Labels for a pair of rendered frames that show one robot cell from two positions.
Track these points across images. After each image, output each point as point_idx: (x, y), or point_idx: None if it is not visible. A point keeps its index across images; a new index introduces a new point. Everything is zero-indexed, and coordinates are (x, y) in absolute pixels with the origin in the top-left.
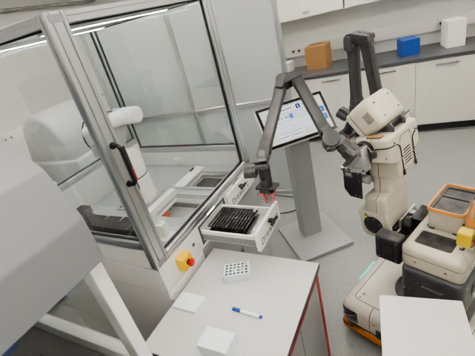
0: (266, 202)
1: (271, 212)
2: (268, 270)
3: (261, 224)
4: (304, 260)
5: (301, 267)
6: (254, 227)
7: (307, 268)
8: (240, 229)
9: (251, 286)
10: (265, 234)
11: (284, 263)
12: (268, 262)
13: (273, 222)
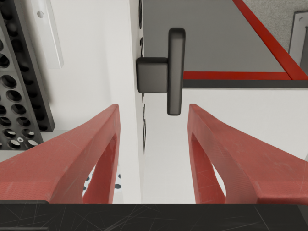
0: (119, 127)
1: (131, 26)
2: (176, 140)
3: (131, 156)
4: (285, 90)
5: (276, 115)
6: (45, 43)
7: (297, 115)
8: (20, 149)
9: (153, 184)
10: (143, 115)
11: (219, 109)
12: (167, 114)
13: (179, 103)
